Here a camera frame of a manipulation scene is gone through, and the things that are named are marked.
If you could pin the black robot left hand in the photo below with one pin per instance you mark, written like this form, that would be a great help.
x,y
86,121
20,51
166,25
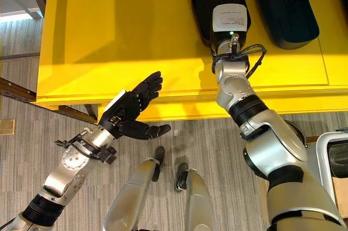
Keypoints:
x,y
127,106

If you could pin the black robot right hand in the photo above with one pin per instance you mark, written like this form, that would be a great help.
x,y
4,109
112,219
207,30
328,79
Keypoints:
x,y
231,19

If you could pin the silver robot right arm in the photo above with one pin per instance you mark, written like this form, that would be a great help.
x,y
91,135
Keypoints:
x,y
285,146

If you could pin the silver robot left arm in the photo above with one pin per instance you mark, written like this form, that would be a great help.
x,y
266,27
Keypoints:
x,y
70,160

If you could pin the yellow shelf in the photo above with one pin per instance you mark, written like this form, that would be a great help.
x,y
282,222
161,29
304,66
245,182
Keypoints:
x,y
122,38

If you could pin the white plastic box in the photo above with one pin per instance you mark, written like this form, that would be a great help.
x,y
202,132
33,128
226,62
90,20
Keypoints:
x,y
322,160

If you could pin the brown cardboard box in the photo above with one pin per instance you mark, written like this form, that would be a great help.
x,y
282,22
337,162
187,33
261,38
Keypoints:
x,y
341,195

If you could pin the dark robot left foot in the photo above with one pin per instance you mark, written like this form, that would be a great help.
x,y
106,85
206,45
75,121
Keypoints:
x,y
159,155

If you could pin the dark robot foot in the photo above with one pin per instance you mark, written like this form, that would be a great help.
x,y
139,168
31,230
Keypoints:
x,y
181,176
159,155

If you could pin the silver robot left leg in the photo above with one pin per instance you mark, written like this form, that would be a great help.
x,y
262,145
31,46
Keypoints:
x,y
130,193

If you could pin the silver robot leg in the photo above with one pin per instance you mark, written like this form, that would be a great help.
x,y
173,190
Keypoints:
x,y
198,201
130,193

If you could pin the brown metal rack beam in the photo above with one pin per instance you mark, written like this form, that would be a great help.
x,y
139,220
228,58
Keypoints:
x,y
40,97

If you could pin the dark robot right foot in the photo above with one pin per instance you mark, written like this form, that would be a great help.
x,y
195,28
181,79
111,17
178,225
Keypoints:
x,y
181,176

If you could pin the silver robot right leg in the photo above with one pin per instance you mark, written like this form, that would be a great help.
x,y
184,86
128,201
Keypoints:
x,y
198,201

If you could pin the brass floor outlet plate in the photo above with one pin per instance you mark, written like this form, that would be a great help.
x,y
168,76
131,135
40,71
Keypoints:
x,y
6,127

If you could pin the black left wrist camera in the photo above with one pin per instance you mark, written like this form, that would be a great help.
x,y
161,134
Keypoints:
x,y
108,155

